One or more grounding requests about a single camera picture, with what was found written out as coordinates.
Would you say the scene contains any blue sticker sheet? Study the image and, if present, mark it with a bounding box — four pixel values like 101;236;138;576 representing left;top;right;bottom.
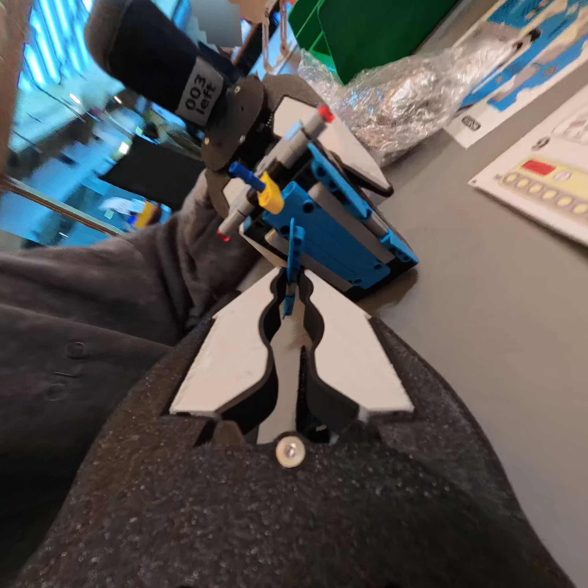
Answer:
444;0;588;150

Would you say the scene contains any person's left forearm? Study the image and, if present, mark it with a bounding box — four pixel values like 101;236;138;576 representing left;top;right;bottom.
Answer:
170;173;269;308

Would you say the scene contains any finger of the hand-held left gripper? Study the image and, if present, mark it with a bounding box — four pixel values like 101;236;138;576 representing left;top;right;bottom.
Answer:
239;224;281;269
271;97;396;198

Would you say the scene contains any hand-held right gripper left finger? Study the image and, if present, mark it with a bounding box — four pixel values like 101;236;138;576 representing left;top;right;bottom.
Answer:
170;269;285;428

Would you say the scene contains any black blue brick model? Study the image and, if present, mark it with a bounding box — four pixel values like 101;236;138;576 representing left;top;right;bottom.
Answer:
216;103;421;297

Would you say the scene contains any blue curved brick panel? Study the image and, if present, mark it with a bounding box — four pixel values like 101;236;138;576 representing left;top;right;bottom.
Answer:
286;216;308;281

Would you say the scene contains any instruction booklet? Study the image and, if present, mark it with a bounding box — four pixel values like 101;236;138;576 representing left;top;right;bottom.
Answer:
468;88;588;249

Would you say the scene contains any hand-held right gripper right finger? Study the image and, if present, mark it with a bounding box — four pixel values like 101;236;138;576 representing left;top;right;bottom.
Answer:
299;269;416;428

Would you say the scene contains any clear plastic bag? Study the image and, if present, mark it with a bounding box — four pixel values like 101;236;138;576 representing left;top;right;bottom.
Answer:
299;37;517;168

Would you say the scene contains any green plastic bin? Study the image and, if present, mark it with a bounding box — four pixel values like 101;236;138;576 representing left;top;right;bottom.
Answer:
288;0;462;86

